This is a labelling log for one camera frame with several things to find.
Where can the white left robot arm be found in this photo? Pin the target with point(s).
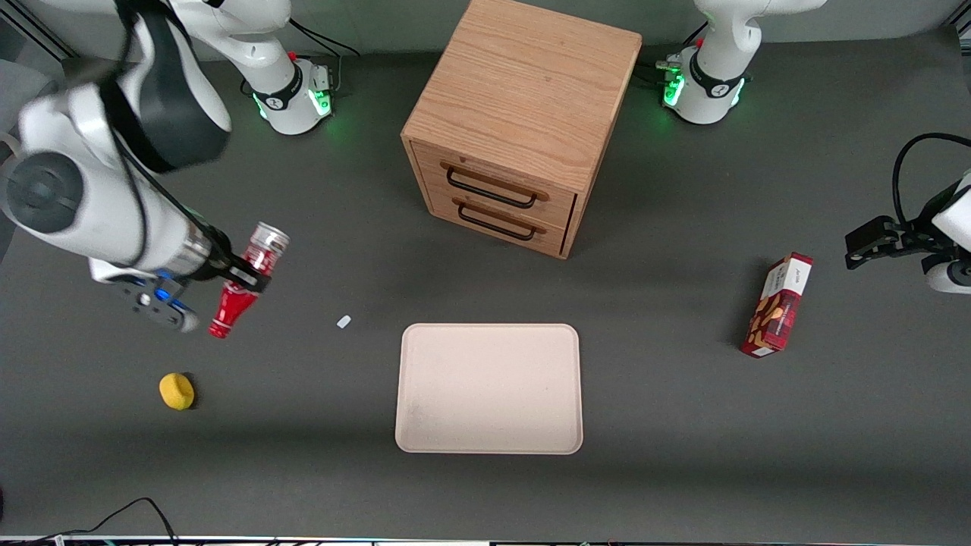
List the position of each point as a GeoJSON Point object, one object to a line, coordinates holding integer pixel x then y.
{"type": "Point", "coordinates": [717, 68]}

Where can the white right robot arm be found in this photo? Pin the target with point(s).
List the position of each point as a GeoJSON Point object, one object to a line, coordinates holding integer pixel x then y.
{"type": "Point", "coordinates": [91, 197]}

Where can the wooden drawer cabinet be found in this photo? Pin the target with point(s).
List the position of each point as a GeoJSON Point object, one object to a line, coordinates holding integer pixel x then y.
{"type": "Point", "coordinates": [523, 98]}

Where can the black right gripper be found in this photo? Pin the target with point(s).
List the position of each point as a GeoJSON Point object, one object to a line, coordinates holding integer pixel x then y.
{"type": "Point", "coordinates": [221, 262]}

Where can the yellow sponge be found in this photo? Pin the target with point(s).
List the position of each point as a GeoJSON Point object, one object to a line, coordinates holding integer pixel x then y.
{"type": "Point", "coordinates": [177, 391]}

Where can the red snack box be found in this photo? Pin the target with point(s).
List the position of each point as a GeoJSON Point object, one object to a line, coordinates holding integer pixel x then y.
{"type": "Point", "coordinates": [777, 307]}

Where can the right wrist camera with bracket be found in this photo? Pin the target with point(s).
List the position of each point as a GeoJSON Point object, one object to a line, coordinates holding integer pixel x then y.
{"type": "Point", "coordinates": [163, 307]}

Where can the wooden drawer front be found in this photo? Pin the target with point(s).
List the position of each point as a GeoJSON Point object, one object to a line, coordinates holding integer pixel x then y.
{"type": "Point", "coordinates": [440, 203]}
{"type": "Point", "coordinates": [557, 203]}

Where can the red coke bottle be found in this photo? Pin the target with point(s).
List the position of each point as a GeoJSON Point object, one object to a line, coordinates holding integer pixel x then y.
{"type": "Point", "coordinates": [231, 307]}

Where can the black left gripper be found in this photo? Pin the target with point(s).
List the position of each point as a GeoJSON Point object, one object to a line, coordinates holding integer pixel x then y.
{"type": "Point", "coordinates": [907, 234]}

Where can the beige plastic tray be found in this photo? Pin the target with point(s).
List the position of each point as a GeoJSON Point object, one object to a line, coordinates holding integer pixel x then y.
{"type": "Point", "coordinates": [489, 390]}

